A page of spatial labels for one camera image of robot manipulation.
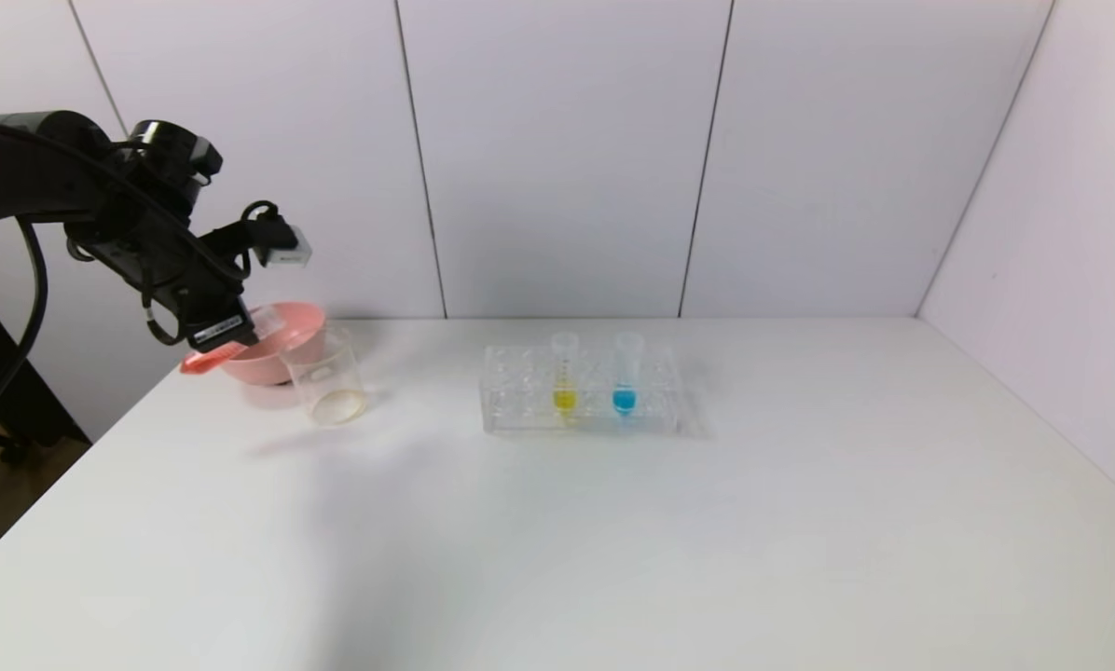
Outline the yellow pigment test tube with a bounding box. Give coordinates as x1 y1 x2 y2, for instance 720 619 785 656
550 331 581 422

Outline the clear acrylic test tube rack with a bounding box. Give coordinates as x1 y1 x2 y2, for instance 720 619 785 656
480 342 682 436

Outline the blue pigment test tube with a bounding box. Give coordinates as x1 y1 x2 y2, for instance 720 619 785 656
611 332 646 420

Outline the pink plastic bowl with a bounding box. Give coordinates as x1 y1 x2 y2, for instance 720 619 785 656
218 300 327 387

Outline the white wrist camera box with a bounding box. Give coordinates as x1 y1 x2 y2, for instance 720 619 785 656
259 224 314 269

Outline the dark chair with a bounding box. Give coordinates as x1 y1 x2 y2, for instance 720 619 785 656
0 268 93 575

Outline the red pigment test tube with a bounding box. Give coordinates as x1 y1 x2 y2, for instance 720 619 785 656
179 311 285 377

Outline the clear glass beaker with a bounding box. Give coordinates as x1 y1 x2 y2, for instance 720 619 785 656
280 324 370 428

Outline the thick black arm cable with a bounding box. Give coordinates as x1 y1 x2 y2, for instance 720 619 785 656
0 212 51 450

